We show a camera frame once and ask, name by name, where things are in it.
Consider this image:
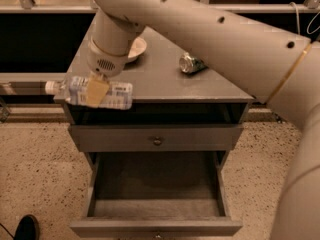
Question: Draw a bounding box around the white paper bowl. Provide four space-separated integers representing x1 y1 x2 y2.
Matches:
127 37 147 63

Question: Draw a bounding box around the open grey middle drawer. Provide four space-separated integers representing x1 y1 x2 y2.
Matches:
70 152 242 238

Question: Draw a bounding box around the round brass drawer knob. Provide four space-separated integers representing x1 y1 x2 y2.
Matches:
153 137 162 146

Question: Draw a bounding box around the crushed green soda can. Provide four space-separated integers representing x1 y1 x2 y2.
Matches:
179 52 207 74

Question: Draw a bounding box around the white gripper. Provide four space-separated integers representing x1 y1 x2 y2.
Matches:
86 39 127 108

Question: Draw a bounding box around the black shoe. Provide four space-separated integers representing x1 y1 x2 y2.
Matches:
14 215 40 240

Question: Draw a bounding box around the white cable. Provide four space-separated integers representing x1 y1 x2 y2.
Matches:
289 1 320 36

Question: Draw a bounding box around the closed grey top drawer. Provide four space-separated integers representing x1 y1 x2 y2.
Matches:
69 124 243 153

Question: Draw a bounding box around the clear plastic water bottle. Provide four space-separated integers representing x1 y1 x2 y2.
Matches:
45 76 133 110

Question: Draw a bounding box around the grey wooden drawer cabinet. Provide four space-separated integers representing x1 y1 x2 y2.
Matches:
53 10 261 240

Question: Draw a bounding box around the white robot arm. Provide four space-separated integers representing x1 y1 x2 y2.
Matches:
94 0 320 240

